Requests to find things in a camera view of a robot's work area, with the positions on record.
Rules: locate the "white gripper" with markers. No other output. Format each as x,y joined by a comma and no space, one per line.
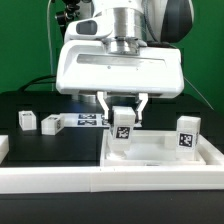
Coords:
86,66

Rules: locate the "white square table top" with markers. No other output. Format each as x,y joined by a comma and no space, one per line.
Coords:
147,148

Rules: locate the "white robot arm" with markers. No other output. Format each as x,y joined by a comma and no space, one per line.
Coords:
123,49

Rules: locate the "white U-shaped fence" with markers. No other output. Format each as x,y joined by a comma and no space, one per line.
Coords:
99,179

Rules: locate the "white marker base plate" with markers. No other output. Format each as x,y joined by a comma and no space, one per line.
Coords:
91,119

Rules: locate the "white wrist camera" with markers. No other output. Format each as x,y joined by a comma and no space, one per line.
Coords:
89,29

